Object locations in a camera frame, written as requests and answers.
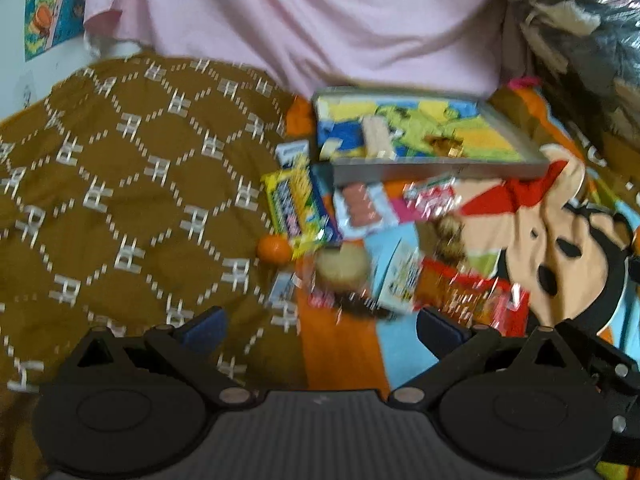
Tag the pink sausage packet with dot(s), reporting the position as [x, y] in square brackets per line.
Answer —
[362, 209]

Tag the orange mandarin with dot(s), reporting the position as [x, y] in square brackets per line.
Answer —
[274, 250]

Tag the blue white tube packet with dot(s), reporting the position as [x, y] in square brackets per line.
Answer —
[293, 154]

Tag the yellow green snack packet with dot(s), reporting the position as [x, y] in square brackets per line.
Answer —
[297, 209]

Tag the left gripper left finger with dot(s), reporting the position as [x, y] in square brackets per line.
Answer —
[185, 351]

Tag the grey tray with drawing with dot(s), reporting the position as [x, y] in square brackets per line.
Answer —
[493, 146]

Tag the pink bed sheet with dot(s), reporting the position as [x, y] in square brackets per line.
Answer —
[469, 46]

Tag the clear bag of clothes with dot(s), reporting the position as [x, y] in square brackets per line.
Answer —
[592, 46]

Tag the quail egg packet red label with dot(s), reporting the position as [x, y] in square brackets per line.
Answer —
[436, 201]

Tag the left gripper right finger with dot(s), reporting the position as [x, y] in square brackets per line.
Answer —
[461, 353]

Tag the beige rice cracker bar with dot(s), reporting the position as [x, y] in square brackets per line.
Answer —
[376, 137]

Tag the red snack packet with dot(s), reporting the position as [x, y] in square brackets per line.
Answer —
[468, 299]

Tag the colourful cartoon monkey blanket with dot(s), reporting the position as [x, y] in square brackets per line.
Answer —
[568, 238]

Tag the round biscuit packet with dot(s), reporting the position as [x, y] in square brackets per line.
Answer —
[331, 269]

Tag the small dark jerky packet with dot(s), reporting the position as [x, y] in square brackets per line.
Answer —
[361, 305]

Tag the gold foil snack packet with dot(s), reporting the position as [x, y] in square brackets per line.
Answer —
[445, 146]

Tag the small white blue packet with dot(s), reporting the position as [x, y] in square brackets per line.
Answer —
[282, 290]

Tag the colourful wall poster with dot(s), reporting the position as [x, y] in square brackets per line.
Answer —
[48, 23]

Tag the brown PF patterned pillow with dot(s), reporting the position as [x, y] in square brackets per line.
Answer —
[132, 196]

